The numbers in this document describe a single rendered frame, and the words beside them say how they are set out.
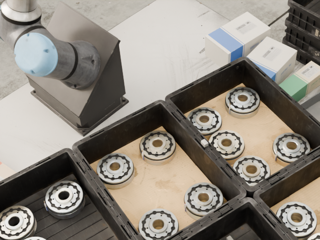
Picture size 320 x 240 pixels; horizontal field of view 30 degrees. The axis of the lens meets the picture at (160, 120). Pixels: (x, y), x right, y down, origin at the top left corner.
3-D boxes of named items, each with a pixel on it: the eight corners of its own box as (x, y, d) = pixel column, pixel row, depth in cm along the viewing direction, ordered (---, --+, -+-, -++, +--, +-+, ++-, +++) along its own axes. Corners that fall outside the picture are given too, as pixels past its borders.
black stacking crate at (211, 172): (76, 171, 170) (70, 146, 162) (163, 125, 180) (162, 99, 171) (151, 278, 148) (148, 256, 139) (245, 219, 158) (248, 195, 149)
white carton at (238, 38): (227, 73, 208) (228, 54, 201) (205, 55, 214) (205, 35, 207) (268, 47, 215) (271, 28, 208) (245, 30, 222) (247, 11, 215)
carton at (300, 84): (275, 119, 193) (276, 107, 189) (261, 109, 196) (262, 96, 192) (323, 82, 203) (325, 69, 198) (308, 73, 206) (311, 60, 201)
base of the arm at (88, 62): (55, 68, 192) (33, 64, 183) (81, 31, 187) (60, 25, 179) (80, 99, 185) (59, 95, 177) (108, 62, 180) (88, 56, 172)
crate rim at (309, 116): (162, 103, 173) (162, 97, 171) (244, 60, 182) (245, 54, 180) (249, 199, 150) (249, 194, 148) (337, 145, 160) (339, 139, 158)
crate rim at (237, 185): (70, 150, 163) (69, 145, 161) (162, 103, 173) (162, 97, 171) (148, 261, 141) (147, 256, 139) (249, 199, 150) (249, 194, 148)
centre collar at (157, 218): (145, 222, 153) (145, 221, 152) (161, 214, 154) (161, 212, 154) (155, 237, 150) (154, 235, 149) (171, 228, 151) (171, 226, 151)
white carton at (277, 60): (262, 104, 198) (264, 85, 191) (232, 88, 203) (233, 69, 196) (294, 69, 207) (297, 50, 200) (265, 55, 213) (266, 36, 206)
